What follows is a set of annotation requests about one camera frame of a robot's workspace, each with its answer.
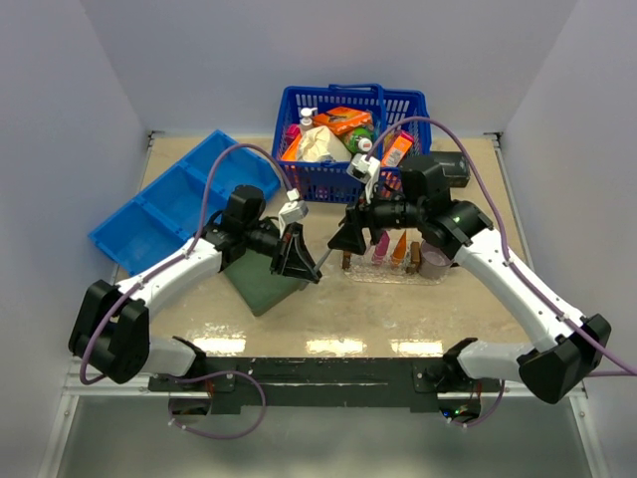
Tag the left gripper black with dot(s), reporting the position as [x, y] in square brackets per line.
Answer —
[298, 263]

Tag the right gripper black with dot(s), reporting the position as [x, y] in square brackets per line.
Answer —
[350, 236]

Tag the grey toothbrush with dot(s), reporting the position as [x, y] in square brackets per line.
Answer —
[322, 259]

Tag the clear glass tray wooden handles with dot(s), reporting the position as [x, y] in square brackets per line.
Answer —
[412, 271]

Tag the pink toothpaste tube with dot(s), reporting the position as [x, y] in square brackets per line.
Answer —
[380, 249]

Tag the orange toothpaste tube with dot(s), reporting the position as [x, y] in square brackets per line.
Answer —
[399, 252]

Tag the purple translucent cup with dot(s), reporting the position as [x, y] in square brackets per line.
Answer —
[435, 265]

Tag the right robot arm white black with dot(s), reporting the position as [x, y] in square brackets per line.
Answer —
[564, 345]

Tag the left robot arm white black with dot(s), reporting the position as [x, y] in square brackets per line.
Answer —
[112, 330]

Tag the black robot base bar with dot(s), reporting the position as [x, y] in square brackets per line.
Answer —
[418, 384]

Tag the green metal tray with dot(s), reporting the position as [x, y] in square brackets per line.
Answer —
[261, 290]

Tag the green soda bottle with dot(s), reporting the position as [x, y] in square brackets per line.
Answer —
[358, 140]

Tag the crumpled beige paper bag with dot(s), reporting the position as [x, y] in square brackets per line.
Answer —
[320, 145]

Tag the orange scrub sponge pack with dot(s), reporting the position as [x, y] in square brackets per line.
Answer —
[291, 154]

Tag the orange pink snack box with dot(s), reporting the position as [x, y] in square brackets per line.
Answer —
[396, 147]

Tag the dark blue shopping basket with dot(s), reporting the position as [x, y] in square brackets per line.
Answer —
[329, 182]

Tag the orange cardboard box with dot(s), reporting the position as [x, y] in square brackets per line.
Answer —
[341, 120]

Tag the pink carton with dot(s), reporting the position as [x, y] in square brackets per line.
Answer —
[292, 133]

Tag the white pump bottle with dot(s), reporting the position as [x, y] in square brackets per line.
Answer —
[306, 122]

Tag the black box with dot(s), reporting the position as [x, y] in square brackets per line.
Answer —
[455, 167]

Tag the light blue compartment bin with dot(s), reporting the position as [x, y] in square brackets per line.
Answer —
[165, 214]

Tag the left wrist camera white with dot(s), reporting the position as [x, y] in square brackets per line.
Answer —
[294, 210]

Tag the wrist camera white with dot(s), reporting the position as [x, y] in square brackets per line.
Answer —
[365, 168]
[294, 210]

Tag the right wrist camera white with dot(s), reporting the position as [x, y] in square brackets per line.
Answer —
[365, 168]

